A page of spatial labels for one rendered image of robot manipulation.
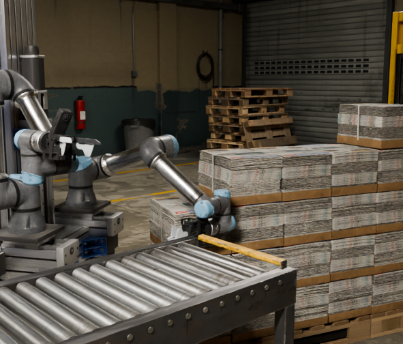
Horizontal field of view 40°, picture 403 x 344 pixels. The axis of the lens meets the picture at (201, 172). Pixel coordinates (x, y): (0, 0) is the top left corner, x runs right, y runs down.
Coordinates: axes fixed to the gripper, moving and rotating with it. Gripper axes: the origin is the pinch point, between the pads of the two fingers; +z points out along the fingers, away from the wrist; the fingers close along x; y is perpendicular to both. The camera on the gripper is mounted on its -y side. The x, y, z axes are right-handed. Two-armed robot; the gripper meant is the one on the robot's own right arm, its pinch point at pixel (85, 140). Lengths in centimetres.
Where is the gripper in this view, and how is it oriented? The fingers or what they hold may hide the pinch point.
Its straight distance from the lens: 179.2
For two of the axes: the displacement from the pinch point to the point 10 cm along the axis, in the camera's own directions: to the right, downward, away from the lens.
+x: -6.3, -0.1, -7.7
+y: -0.9, 9.9, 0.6
